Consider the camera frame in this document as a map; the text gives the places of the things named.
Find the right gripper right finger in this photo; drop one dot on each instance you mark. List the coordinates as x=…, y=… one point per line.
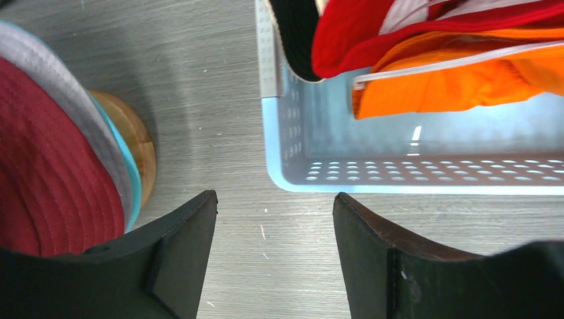
x=392, y=272

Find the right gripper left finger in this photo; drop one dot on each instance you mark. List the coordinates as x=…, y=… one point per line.
x=154, y=271

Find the turquoise bucket hat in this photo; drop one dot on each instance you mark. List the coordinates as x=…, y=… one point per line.
x=130, y=176

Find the dark red bucket hat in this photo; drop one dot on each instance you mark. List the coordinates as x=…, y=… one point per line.
x=56, y=195

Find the wooden hat stand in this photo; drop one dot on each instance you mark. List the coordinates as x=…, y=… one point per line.
x=136, y=135

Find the grey bucket hat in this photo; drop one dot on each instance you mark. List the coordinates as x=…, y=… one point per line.
x=79, y=114

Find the light blue plastic basket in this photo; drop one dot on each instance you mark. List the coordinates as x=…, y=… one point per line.
x=314, y=144

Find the orange bucket hat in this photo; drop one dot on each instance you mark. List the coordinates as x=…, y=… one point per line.
x=452, y=71

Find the bright red bucket hat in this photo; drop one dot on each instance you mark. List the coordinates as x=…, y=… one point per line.
x=356, y=34

